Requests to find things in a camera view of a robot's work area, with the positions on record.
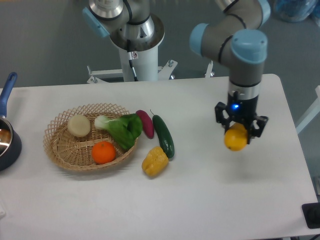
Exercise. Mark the orange fruit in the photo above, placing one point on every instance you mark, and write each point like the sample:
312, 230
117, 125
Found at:
103, 152

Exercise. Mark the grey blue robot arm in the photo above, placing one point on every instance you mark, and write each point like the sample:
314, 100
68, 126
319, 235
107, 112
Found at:
236, 43

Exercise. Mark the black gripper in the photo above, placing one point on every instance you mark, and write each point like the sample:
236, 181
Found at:
242, 111

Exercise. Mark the blue plastic bag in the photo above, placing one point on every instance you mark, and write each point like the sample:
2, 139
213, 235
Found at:
293, 11

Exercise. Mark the black device at edge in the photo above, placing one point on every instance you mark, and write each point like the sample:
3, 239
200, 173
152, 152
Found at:
311, 212

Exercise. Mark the green bok choy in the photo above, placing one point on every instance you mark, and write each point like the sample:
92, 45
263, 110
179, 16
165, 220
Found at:
124, 129

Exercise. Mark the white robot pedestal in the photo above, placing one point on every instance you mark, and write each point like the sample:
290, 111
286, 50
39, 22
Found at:
135, 66

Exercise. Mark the dark green cucumber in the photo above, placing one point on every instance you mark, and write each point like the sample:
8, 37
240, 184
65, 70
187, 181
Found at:
164, 136

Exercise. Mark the woven wicker basket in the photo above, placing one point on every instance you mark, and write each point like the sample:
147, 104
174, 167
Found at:
75, 153

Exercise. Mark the white metal table bracket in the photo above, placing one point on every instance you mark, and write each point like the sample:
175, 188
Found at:
210, 73

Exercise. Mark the yellow bell pepper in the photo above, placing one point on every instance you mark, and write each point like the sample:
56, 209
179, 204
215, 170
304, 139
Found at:
155, 161

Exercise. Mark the dark blue saucepan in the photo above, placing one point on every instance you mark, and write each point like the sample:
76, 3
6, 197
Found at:
10, 141

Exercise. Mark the white frame at right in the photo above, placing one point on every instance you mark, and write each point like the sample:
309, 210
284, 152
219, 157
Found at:
310, 113

